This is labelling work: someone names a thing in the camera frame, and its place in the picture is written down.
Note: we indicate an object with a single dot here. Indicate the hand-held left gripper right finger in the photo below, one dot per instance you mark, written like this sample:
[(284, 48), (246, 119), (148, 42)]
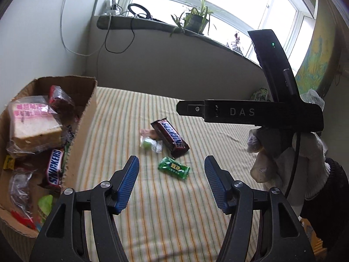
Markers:
[(215, 185)]

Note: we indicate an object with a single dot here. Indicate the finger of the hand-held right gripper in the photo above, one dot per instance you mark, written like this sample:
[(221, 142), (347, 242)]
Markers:
[(190, 109)]

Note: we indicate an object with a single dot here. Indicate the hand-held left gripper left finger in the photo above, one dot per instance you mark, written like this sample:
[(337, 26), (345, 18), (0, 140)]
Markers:
[(126, 185)]

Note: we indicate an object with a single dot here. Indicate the brown cardboard box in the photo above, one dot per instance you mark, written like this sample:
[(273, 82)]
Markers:
[(81, 131)]

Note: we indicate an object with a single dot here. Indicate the black snack packet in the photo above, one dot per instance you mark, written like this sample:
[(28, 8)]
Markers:
[(69, 136)]

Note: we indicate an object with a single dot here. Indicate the sliced bread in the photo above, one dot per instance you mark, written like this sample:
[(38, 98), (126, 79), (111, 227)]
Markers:
[(32, 131)]

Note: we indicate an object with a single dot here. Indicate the brownie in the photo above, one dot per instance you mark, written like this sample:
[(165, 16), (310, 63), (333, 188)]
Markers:
[(60, 99)]

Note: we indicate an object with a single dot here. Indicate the yellow candy packet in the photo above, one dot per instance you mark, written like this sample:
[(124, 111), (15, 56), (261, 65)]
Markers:
[(9, 163)]

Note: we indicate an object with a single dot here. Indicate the person's right forearm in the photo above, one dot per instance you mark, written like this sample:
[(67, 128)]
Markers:
[(332, 196)]

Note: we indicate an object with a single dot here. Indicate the person's right hand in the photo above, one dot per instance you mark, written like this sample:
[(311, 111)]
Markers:
[(272, 163)]

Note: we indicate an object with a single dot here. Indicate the green patterned bag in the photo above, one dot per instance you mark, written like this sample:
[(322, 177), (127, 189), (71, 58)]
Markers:
[(260, 94)]

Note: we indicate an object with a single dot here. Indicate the brown chocolate bar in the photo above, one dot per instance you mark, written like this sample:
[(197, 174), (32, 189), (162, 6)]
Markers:
[(170, 137), (54, 169)]

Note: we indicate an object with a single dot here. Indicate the white lace cloth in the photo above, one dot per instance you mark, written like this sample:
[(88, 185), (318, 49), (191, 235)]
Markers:
[(313, 97)]

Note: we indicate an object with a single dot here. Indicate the dark green candy packet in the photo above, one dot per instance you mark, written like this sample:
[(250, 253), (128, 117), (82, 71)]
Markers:
[(173, 167)]

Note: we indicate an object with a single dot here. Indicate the green jelly candy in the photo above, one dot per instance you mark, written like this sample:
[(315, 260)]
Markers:
[(147, 143)]

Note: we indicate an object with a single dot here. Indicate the striped bed sheet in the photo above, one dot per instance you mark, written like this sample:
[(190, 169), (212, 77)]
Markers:
[(169, 210)]

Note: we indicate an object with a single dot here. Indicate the small figurine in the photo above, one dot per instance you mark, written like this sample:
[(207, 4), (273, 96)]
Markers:
[(235, 42)]

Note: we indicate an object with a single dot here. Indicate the dark stone window sill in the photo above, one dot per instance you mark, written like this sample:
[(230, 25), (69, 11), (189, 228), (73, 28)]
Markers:
[(163, 30)]

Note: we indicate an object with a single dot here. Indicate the potted green plant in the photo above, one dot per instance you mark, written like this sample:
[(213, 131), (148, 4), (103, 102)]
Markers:
[(196, 21)]

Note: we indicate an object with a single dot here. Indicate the clear packet with red edge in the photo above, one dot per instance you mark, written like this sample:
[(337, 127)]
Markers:
[(21, 193)]

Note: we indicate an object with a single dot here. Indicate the white framed window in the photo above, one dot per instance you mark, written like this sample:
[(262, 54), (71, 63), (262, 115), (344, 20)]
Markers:
[(231, 5)]

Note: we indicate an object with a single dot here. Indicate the white charger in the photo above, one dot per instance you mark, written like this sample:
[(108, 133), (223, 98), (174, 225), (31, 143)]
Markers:
[(112, 5)]

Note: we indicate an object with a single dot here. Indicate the green yellow wall poster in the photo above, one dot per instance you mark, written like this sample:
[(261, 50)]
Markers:
[(316, 60)]

